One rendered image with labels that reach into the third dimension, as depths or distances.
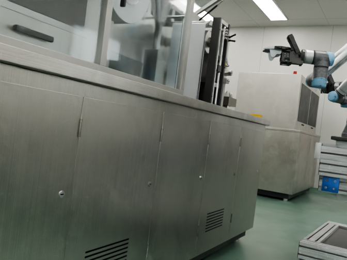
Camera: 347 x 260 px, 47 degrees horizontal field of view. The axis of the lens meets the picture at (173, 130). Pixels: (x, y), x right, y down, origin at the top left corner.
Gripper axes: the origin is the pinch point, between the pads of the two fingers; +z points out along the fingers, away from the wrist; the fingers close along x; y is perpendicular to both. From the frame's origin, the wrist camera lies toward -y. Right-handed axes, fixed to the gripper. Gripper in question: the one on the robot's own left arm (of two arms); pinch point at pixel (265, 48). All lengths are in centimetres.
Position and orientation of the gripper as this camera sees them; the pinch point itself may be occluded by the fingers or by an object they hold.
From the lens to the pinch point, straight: 225.3
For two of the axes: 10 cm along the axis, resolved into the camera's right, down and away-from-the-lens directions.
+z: -9.9, -1.2, 0.9
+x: 0.7, 1.4, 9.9
